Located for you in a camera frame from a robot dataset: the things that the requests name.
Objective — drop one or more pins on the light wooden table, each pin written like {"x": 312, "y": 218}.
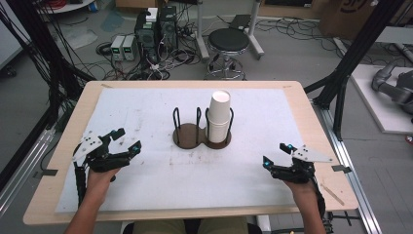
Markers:
{"x": 52, "y": 208}

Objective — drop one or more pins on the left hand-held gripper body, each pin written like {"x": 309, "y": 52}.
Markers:
{"x": 97, "y": 159}

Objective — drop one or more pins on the person's right hand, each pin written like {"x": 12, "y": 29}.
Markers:
{"x": 303, "y": 191}

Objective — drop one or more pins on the grey power supply unit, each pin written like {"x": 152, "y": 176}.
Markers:
{"x": 129, "y": 48}
{"x": 117, "y": 48}

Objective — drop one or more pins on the black computer tower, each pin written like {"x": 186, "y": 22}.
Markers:
{"x": 168, "y": 27}
{"x": 146, "y": 35}

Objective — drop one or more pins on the black round stool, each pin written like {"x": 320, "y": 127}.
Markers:
{"x": 228, "y": 40}

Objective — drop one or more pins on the white cabinet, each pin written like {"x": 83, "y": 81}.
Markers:
{"x": 9, "y": 39}

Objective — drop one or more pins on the thin wooden stick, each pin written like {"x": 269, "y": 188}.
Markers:
{"x": 332, "y": 195}

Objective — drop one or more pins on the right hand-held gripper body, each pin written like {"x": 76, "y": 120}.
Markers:
{"x": 298, "y": 172}

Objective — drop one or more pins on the cardboard box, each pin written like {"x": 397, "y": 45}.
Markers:
{"x": 350, "y": 16}

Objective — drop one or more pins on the person's left hand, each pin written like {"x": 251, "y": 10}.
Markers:
{"x": 99, "y": 182}

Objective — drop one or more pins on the person's khaki pants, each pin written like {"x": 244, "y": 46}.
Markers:
{"x": 191, "y": 226}

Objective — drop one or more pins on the blue tape roll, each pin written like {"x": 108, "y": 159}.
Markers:
{"x": 93, "y": 7}

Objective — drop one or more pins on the aluminium rail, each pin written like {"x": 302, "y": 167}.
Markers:
{"x": 350, "y": 182}
{"x": 22, "y": 175}

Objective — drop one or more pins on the white table mat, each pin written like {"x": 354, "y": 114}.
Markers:
{"x": 162, "y": 175}

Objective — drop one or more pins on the black tape strip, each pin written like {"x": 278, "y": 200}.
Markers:
{"x": 48, "y": 172}
{"x": 341, "y": 168}

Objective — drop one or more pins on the white platform board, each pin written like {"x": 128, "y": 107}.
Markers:
{"x": 386, "y": 117}

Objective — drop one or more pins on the white paper cup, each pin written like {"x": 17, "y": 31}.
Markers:
{"x": 219, "y": 105}
{"x": 217, "y": 131}

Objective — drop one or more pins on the white round table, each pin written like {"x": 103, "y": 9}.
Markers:
{"x": 69, "y": 6}

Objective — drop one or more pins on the white metal stand leg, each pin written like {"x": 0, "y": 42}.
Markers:
{"x": 201, "y": 35}
{"x": 255, "y": 35}

